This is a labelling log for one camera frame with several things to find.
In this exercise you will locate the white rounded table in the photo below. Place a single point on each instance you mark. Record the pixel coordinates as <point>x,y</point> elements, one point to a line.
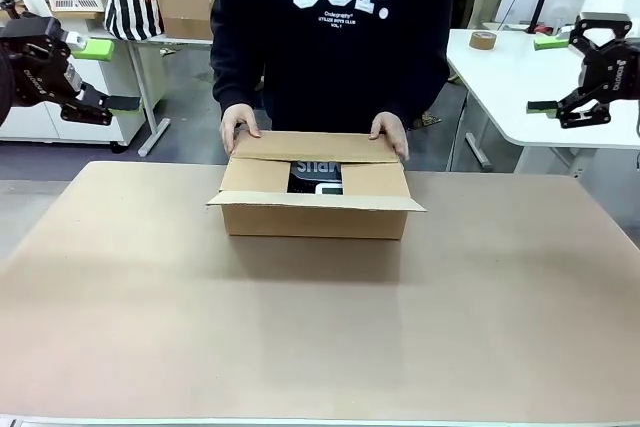
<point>500,87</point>

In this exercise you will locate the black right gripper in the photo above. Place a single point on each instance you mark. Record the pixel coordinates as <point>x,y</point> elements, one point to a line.
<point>615,72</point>

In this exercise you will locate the person's left sleeved forearm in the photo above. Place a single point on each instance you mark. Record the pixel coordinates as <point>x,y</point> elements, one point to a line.
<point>427,92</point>

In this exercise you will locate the person's right sleeved forearm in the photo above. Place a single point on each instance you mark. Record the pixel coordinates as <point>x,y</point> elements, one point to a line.
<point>235,77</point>

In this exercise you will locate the person's right hand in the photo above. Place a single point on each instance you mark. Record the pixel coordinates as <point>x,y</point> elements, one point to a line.
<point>240,122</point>

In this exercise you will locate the person's left hand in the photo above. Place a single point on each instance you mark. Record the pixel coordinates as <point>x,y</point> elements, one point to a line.
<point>392,129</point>

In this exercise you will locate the open brown cardboard box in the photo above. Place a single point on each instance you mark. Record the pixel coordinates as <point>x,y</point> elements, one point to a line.
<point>187,12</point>

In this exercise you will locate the white table with grey legs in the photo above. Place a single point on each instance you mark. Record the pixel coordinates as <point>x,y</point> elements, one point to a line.
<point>155,77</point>

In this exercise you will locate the brown cardboard shipping box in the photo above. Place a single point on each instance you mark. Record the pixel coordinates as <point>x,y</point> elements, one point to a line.
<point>310,219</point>

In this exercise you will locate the brown packing tape roll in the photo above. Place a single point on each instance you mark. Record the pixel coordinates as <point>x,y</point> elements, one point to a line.
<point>482,40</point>

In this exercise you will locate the black white striped bag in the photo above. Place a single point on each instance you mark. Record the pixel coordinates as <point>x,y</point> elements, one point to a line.
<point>132,7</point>

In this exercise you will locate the person in dark CGP hoodie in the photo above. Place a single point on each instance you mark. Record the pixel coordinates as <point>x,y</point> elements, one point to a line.
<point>330,47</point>

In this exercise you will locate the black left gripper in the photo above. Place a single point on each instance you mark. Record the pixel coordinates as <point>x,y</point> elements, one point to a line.
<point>35,62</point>

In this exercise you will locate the black gift set package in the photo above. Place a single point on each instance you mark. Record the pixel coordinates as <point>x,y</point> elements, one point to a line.
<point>315,178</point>

